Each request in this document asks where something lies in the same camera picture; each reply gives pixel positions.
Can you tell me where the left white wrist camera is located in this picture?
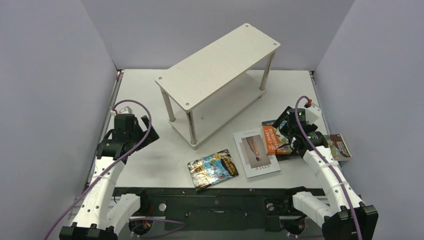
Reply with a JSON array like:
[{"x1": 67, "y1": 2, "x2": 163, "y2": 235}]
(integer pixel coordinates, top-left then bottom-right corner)
[{"x1": 110, "y1": 106, "x2": 133, "y2": 117}]

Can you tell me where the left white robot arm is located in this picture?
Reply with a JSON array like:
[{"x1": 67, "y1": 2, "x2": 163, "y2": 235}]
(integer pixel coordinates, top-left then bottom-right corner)
[{"x1": 59, "y1": 113, "x2": 159, "y2": 240}]

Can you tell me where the yellow red paperback book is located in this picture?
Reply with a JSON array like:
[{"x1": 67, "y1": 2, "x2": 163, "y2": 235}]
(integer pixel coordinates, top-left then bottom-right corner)
[{"x1": 324, "y1": 134, "x2": 352, "y2": 162}]

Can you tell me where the orange 78-storey treehouse book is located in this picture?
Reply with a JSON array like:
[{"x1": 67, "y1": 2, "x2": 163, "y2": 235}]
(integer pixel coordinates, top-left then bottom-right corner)
[{"x1": 262, "y1": 125, "x2": 292, "y2": 155}]

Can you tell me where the dark blue paperback book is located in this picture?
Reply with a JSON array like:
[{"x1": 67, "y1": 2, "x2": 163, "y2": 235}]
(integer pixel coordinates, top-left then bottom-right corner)
[{"x1": 261, "y1": 120, "x2": 300, "y2": 162}]

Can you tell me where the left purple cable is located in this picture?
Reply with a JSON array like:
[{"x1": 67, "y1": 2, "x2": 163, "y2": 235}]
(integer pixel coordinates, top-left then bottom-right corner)
[{"x1": 42, "y1": 99, "x2": 153, "y2": 240}]

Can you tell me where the black blue treehouse book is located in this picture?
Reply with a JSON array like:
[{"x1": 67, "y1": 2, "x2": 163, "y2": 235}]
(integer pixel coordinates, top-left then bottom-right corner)
[{"x1": 187, "y1": 149, "x2": 239, "y2": 192}]

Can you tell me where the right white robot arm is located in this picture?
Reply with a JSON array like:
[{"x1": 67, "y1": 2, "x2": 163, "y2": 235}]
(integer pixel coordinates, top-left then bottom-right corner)
[{"x1": 273, "y1": 106, "x2": 379, "y2": 240}]

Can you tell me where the white style magazine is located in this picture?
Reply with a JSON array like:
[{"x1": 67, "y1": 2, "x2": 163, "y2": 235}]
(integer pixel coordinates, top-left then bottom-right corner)
[{"x1": 233, "y1": 128, "x2": 281, "y2": 178}]

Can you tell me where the white two-tier shelf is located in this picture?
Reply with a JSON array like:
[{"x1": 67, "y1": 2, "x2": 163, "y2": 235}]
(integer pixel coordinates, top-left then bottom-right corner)
[{"x1": 154, "y1": 23, "x2": 280, "y2": 150}]

